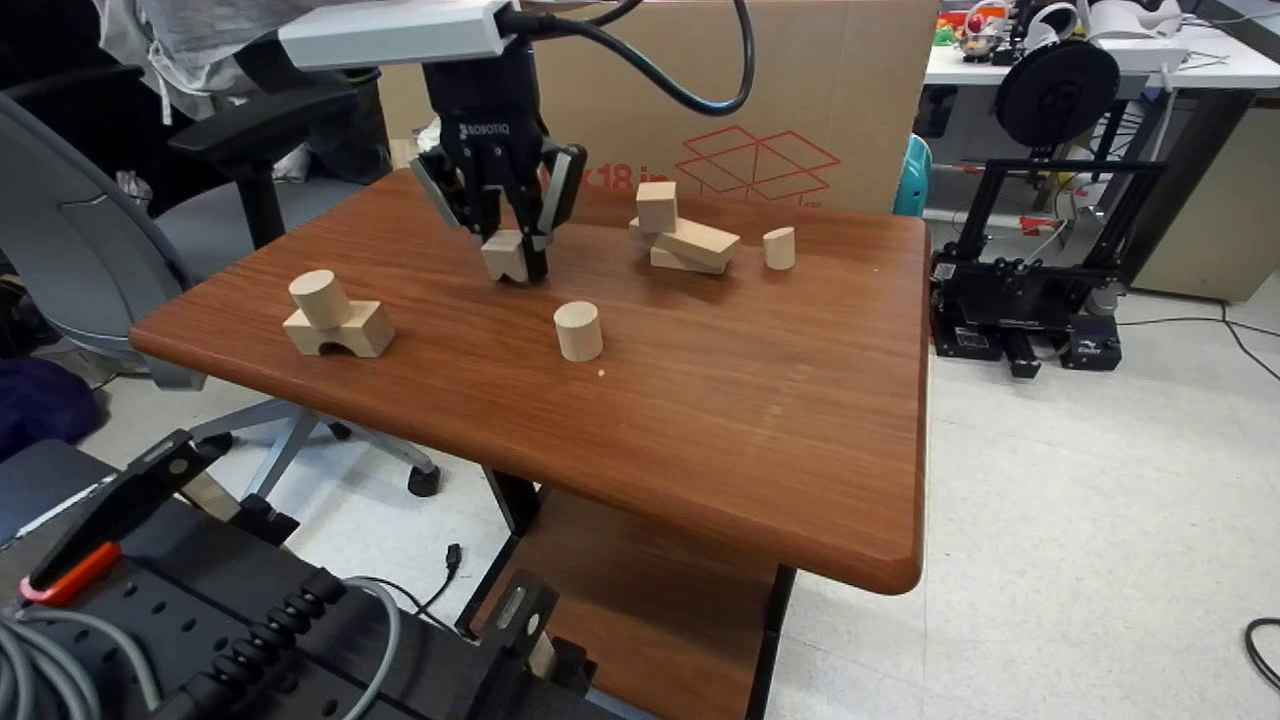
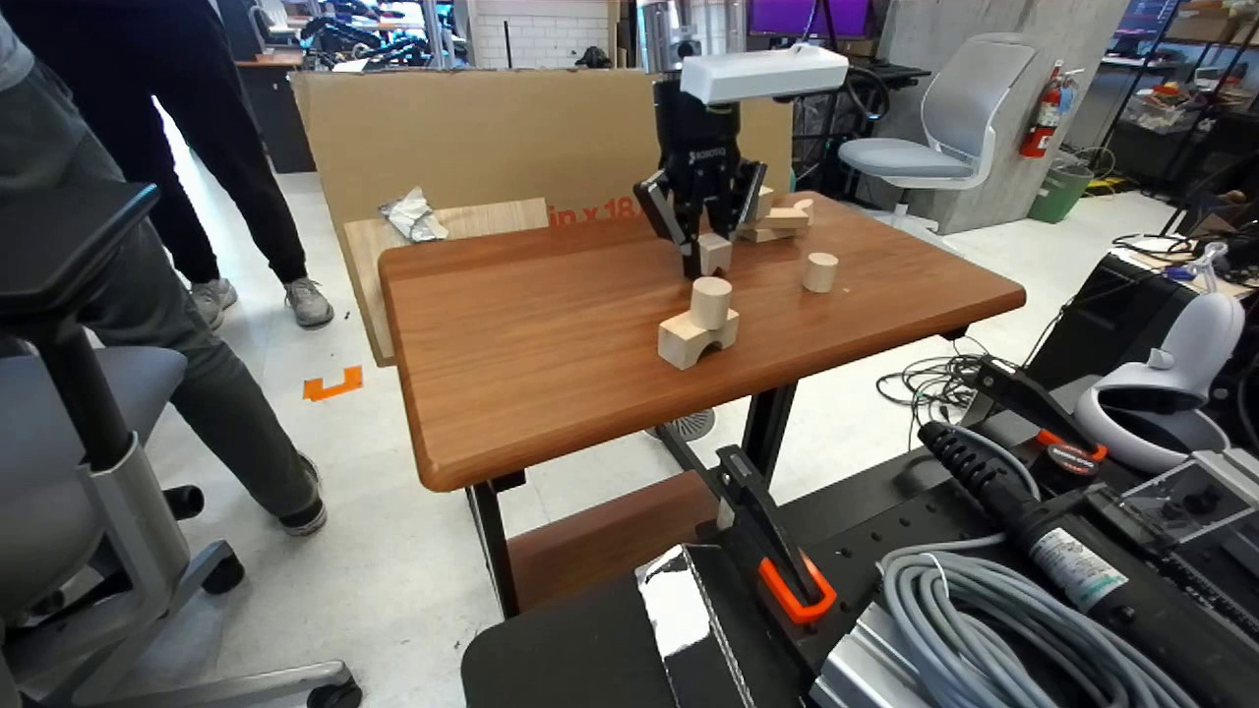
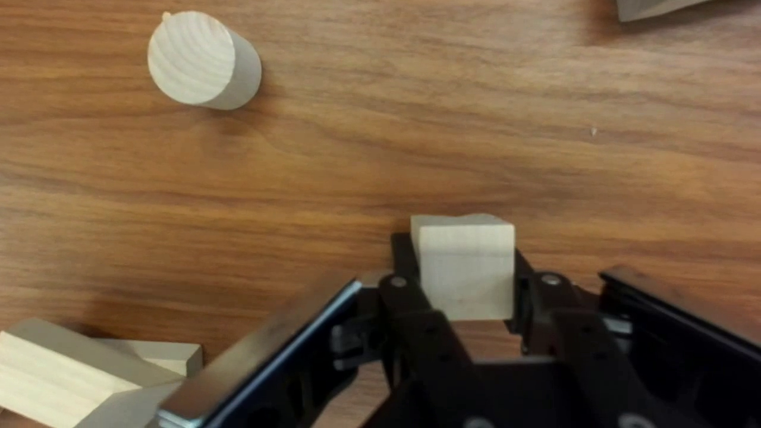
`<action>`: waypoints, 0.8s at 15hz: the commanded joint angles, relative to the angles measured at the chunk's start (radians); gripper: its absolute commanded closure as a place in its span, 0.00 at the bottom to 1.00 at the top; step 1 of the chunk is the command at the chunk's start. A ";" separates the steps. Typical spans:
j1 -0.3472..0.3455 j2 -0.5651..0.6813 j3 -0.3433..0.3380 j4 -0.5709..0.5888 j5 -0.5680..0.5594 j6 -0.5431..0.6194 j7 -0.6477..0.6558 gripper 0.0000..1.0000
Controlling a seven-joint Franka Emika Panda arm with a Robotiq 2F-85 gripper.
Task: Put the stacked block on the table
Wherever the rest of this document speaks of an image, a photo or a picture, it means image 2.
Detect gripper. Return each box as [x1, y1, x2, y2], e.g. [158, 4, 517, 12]
[633, 79, 769, 279]

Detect wooden arch block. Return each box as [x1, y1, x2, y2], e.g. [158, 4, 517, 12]
[656, 306, 741, 372]

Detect monitor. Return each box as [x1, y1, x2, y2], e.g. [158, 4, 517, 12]
[747, 0, 877, 41]

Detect round floor drain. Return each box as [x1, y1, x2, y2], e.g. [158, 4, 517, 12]
[645, 406, 718, 443]

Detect large cardboard sheet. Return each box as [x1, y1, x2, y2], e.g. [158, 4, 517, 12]
[291, 68, 795, 233]

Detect white office chair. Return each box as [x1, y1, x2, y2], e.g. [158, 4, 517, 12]
[837, 33, 1025, 235]

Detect crumpled silver foil bag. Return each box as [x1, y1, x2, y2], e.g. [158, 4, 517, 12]
[379, 186, 450, 245]

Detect black clamp with orange tips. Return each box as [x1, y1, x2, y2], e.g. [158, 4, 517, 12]
[968, 358, 1109, 479]
[714, 443, 840, 627]

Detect red fire extinguisher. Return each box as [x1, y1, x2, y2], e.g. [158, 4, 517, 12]
[1018, 60, 1084, 161]

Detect light wooden board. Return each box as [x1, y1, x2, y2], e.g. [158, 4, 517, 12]
[343, 198, 551, 368]

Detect green bin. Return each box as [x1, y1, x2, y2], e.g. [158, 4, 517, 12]
[1027, 161, 1096, 225]

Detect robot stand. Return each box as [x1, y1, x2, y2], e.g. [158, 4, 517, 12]
[459, 250, 1259, 708]

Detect aluminium profile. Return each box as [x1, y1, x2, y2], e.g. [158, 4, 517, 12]
[808, 599, 947, 708]

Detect black shelf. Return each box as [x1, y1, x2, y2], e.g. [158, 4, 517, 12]
[1090, 0, 1259, 193]

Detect hand controller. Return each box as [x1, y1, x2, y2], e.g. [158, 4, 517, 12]
[1073, 291, 1248, 476]

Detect person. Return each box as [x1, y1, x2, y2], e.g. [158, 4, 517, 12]
[0, 0, 336, 331]
[0, 14, 329, 538]

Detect clear plastic box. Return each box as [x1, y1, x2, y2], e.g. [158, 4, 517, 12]
[1119, 448, 1259, 554]

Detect grey office chair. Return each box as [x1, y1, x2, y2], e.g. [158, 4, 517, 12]
[0, 181, 364, 708]

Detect tangle of black cables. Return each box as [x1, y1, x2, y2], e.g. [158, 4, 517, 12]
[874, 337, 996, 426]

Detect black cable plug with label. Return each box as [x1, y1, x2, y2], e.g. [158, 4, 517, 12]
[917, 420, 1259, 694]

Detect coil of grey cable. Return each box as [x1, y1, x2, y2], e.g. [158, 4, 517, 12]
[878, 549, 1203, 708]

